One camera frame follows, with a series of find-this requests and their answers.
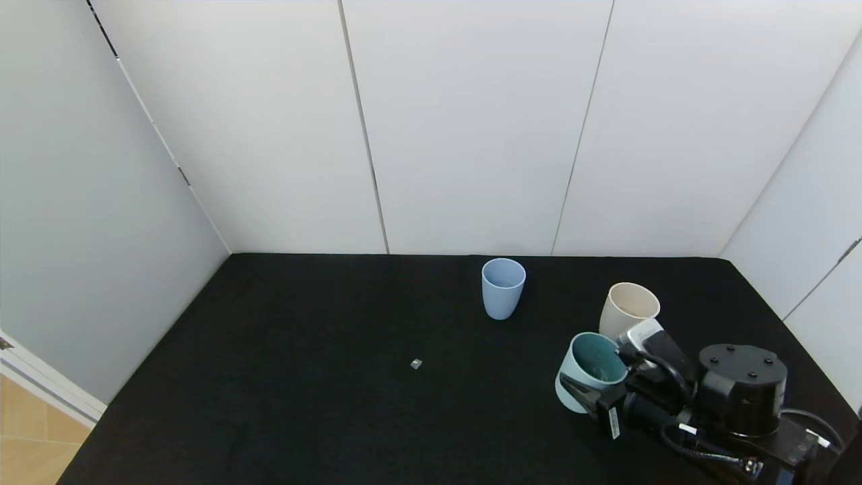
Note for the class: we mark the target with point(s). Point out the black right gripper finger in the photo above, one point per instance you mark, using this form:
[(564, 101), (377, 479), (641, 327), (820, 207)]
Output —
[(627, 357), (580, 392)]

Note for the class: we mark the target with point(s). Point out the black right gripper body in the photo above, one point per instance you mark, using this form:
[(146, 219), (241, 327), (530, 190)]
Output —
[(609, 416)]

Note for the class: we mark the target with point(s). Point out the mint green plastic cup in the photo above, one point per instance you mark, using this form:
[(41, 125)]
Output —
[(572, 367)]

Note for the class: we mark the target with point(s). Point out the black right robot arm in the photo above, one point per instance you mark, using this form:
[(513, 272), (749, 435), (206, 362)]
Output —
[(741, 391)]

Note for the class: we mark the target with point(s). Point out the beige plastic cup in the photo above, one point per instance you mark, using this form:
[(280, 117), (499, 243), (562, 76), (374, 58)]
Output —
[(616, 320)]

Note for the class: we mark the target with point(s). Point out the light blue plastic cup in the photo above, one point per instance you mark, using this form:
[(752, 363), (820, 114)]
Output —
[(502, 300)]

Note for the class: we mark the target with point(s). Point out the black tablecloth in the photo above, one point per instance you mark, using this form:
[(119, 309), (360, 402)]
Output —
[(303, 377)]

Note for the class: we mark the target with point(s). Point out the small dark door hinge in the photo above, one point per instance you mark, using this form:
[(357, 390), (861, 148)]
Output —
[(4, 343)]

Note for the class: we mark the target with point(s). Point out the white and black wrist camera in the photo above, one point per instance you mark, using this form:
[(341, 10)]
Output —
[(663, 347)]

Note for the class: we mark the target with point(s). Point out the small wall panel hinge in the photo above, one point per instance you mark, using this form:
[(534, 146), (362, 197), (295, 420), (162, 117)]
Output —
[(184, 176), (847, 250)]

